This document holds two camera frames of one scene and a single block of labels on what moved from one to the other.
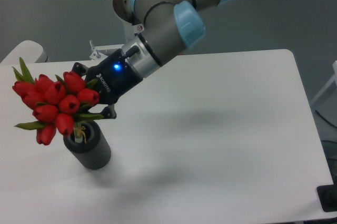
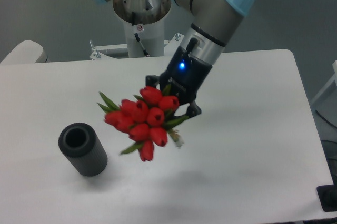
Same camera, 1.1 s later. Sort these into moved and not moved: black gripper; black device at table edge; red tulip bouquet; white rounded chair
Moved: red tulip bouquet; black gripper
Not moved: white rounded chair; black device at table edge
